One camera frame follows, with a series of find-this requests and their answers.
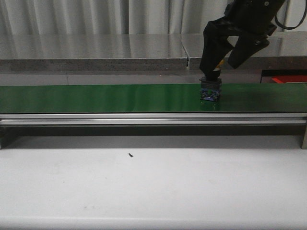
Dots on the right grey stone countertop slab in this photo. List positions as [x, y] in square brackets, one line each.
[287, 50]

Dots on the green conveyor belt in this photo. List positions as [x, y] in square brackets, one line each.
[151, 98]

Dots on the grey stone countertop slab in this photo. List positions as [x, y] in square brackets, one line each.
[287, 50]
[99, 52]

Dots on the right conveyor support leg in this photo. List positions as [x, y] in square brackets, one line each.
[303, 132]

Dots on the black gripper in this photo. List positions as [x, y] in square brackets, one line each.
[251, 17]

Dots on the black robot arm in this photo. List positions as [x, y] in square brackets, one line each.
[241, 32]

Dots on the red plastic tray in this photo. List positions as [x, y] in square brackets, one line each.
[290, 79]

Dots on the left grey stone countertop slab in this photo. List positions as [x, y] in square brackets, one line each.
[99, 52]

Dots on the aluminium conveyor frame rail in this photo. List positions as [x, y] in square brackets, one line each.
[155, 119]

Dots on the grey pleated curtain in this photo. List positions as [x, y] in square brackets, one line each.
[107, 17]

